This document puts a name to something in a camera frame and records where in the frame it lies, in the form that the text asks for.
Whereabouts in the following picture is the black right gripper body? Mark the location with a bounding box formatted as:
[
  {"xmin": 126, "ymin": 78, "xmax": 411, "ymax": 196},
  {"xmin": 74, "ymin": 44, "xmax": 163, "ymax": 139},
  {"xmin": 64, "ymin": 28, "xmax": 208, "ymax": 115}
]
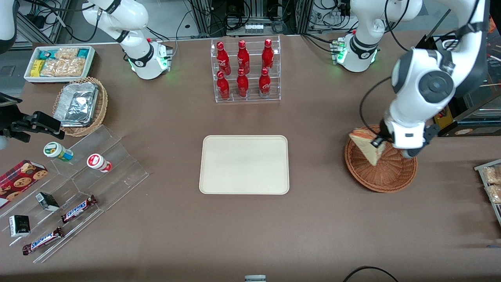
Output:
[{"xmin": 0, "ymin": 93, "xmax": 24, "ymax": 137}]

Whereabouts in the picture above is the triangular sandwich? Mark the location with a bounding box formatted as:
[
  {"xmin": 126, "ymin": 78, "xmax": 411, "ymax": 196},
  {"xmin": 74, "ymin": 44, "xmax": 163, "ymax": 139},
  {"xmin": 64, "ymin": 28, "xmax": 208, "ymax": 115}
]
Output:
[{"xmin": 349, "ymin": 128, "xmax": 387, "ymax": 166}]

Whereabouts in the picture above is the brown round wicker basket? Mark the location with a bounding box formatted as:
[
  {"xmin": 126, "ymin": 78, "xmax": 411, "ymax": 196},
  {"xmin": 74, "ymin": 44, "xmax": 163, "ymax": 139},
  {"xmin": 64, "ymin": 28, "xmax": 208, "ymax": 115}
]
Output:
[{"xmin": 344, "ymin": 125, "xmax": 418, "ymax": 193}]

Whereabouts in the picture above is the light tan wicker basket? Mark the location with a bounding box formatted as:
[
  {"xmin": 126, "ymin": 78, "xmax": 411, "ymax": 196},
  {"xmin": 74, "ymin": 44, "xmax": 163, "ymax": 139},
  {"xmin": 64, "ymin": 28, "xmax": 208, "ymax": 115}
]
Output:
[{"xmin": 53, "ymin": 77, "xmax": 108, "ymax": 137}]

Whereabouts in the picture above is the grey tray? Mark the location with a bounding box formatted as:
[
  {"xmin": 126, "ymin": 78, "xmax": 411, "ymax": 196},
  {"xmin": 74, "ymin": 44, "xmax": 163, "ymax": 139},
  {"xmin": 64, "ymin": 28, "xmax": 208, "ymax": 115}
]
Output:
[{"xmin": 474, "ymin": 159, "xmax": 501, "ymax": 227}]

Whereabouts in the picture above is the cream rectangular tray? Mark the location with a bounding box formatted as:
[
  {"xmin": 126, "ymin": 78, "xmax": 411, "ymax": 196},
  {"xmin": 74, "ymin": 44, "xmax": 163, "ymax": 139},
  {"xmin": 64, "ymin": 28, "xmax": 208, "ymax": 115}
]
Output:
[{"xmin": 199, "ymin": 135, "xmax": 290, "ymax": 195}]

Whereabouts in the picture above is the white cup green label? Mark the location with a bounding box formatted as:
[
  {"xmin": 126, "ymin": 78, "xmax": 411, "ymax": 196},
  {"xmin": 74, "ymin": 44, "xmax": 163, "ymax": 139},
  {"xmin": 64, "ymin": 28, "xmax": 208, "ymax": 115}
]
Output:
[{"xmin": 43, "ymin": 142, "xmax": 74, "ymax": 162}]

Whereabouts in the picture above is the aluminium foil container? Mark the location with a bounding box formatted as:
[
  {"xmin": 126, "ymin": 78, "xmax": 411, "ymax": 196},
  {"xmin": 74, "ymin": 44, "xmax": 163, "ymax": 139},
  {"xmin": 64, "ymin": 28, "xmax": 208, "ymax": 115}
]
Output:
[{"xmin": 54, "ymin": 82, "xmax": 99, "ymax": 127}]

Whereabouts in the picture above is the black machine yellow panel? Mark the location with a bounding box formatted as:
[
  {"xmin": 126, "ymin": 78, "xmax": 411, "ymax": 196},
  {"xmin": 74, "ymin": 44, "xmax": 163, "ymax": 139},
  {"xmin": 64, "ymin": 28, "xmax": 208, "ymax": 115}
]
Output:
[{"xmin": 421, "ymin": 33, "xmax": 501, "ymax": 137}]

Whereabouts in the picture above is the red plaid cookie box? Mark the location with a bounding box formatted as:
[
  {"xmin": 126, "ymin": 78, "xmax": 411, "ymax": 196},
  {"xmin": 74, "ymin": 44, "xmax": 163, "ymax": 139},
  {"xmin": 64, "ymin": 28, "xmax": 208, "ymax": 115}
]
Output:
[{"xmin": 0, "ymin": 159, "xmax": 49, "ymax": 209}]

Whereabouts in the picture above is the clear bag of crackers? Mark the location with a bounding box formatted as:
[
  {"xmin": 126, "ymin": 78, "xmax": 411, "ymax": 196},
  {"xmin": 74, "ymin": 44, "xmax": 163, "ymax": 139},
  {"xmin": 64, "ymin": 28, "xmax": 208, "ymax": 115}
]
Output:
[
  {"xmin": 40, "ymin": 58, "xmax": 87, "ymax": 77},
  {"xmin": 55, "ymin": 48, "xmax": 79, "ymax": 60}
]

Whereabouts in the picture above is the white cup red label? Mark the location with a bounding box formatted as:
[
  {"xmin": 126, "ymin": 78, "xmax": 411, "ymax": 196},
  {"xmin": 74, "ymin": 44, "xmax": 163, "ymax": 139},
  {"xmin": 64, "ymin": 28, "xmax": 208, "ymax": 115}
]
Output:
[{"xmin": 87, "ymin": 154, "xmax": 113, "ymax": 173}]

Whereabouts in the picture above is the small black box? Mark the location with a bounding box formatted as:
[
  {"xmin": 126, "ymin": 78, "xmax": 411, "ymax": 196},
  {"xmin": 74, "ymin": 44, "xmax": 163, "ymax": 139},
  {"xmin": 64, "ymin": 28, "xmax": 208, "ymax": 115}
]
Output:
[
  {"xmin": 9, "ymin": 215, "xmax": 31, "ymax": 238},
  {"xmin": 35, "ymin": 192, "xmax": 60, "ymax": 212}
]

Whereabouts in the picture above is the white plastic bin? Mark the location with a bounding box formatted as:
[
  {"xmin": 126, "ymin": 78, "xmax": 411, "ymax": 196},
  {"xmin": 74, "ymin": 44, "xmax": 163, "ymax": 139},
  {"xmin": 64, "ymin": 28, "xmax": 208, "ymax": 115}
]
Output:
[{"xmin": 23, "ymin": 45, "xmax": 96, "ymax": 83}]

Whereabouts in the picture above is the clear snack bag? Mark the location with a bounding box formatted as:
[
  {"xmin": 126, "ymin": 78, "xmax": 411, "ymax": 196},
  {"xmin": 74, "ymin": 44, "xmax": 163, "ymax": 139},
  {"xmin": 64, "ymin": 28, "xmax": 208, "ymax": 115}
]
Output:
[
  {"xmin": 485, "ymin": 184, "xmax": 501, "ymax": 204},
  {"xmin": 482, "ymin": 166, "xmax": 501, "ymax": 184}
]

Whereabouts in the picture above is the Snickers chocolate bar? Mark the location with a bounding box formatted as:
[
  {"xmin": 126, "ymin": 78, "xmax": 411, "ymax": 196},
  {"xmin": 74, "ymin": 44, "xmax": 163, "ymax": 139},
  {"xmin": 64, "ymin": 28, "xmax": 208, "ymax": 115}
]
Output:
[
  {"xmin": 61, "ymin": 195, "xmax": 97, "ymax": 224},
  {"xmin": 22, "ymin": 227, "xmax": 64, "ymax": 256}
]

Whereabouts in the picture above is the clear acrylic stepped shelf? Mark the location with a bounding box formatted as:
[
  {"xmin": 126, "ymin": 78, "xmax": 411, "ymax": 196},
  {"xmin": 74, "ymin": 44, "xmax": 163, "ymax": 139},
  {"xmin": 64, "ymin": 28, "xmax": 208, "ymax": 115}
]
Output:
[{"xmin": 0, "ymin": 125, "xmax": 150, "ymax": 264}]

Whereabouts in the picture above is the red cola bottle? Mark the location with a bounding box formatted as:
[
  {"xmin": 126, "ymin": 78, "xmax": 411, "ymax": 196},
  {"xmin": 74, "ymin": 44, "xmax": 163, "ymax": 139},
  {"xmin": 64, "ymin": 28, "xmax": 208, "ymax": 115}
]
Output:
[
  {"xmin": 237, "ymin": 40, "xmax": 250, "ymax": 74},
  {"xmin": 217, "ymin": 71, "xmax": 230, "ymax": 101},
  {"xmin": 236, "ymin": 69, "xmax": 249, "ymax": 98},
  {"xmin": 216, "ymin": 42, "xmax": 231, "ymax": 76},
  {"xmin": 262, "ymin": 38, "xmax": 274, "ymax": 71},
  {"xmin": 259, "ymin": 68, "xmax": 271, "ymax": 96}
]

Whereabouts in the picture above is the clear acrylic bottle rack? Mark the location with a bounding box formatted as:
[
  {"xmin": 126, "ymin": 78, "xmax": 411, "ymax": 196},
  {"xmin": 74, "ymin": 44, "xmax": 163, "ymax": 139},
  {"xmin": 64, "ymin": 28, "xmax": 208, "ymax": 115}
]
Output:
[{"xmin": 211, "ymin": 35, "xmax": 281, "ymax": 103}]

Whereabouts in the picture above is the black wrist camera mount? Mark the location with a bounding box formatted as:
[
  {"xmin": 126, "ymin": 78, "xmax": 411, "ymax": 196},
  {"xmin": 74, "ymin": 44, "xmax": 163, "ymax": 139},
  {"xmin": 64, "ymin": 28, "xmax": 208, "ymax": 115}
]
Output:
[{"xmin": 425, "ymin": 124, "xmax": 441, "ymax": 146}]

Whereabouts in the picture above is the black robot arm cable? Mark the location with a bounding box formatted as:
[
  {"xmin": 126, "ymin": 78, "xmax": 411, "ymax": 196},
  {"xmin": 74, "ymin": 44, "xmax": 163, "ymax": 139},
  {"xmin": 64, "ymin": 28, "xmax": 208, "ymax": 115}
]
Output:
[{"xmin": 359, "ymin": 0, "xmax": 409, "ymax": 132}]

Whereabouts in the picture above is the aluminium profile frame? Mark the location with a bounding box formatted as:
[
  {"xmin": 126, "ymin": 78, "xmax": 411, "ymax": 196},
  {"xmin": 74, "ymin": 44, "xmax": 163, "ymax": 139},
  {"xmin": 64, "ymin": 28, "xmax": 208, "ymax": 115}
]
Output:
[{"xmin": 190, "ymin": 0, "xmax": 314, "ymax": 36}]

